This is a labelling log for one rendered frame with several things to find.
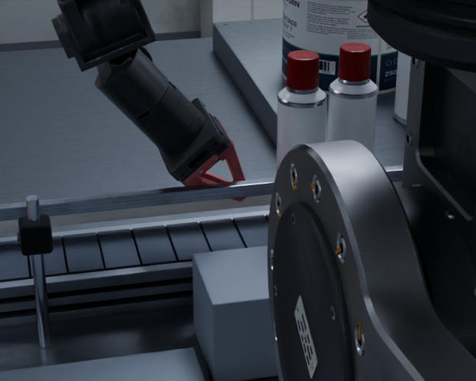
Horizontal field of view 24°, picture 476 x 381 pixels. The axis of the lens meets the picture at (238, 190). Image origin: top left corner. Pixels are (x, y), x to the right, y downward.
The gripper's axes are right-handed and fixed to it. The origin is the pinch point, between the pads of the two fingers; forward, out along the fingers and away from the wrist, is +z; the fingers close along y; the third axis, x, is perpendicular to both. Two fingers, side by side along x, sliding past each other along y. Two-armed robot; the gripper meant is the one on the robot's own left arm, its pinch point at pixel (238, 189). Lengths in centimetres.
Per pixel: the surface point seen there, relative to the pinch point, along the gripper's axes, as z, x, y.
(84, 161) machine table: -0.4, 17.0, 35.3
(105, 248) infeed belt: -5.0, 14.8, 0.7
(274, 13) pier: 105, -19, 285
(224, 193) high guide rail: -3.0, 0.8, -4.1
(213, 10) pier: 88, -3, 285
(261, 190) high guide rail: -0.4, -2.2, -4.2
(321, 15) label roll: 9.3, -20.6, 40.5
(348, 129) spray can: 2.5, -13.0, -1.5
